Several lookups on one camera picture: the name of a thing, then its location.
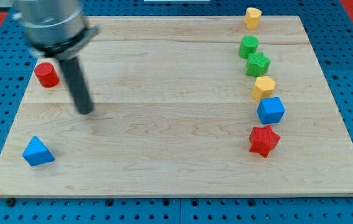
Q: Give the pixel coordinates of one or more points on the yellow heart block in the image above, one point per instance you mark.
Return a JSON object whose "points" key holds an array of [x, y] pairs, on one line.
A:
{"points": [[252, 17]]}

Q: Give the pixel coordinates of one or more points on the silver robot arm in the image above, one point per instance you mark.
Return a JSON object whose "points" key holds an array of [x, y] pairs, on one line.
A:
{"points": [[58, 29]]}

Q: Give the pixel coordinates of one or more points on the green cylinder block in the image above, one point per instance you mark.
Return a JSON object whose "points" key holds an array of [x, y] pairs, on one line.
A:
{"points": [[248, 45]]}

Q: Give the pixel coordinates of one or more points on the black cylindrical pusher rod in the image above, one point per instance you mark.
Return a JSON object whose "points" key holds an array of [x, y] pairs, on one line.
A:
{"points": [[77, 85]]}

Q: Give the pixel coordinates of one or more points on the green star block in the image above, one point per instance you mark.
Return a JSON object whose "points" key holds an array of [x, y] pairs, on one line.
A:
{"points": [[257, 64]]}

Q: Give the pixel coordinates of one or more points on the red star block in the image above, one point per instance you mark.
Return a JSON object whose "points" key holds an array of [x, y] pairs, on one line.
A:
{"points": [[263, 140]]}

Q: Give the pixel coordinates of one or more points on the red cylinder block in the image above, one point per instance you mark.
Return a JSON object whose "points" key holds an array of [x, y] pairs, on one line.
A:
{"points": [[46, 74]]}

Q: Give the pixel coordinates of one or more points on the blue cube block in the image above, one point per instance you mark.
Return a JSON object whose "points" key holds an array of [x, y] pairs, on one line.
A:
{"points": [[270, 110]]}

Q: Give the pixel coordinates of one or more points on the yellow hexagon block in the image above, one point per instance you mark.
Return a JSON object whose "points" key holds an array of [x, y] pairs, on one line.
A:
{"points": [[263, 88]]}

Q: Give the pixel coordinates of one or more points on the blue triangle block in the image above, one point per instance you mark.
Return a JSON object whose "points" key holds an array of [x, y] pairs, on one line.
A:
{"points": [[36, 153]]}

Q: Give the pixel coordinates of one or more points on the wooden board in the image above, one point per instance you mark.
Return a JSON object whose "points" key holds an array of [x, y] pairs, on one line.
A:
{"points": [[173, 114]]}

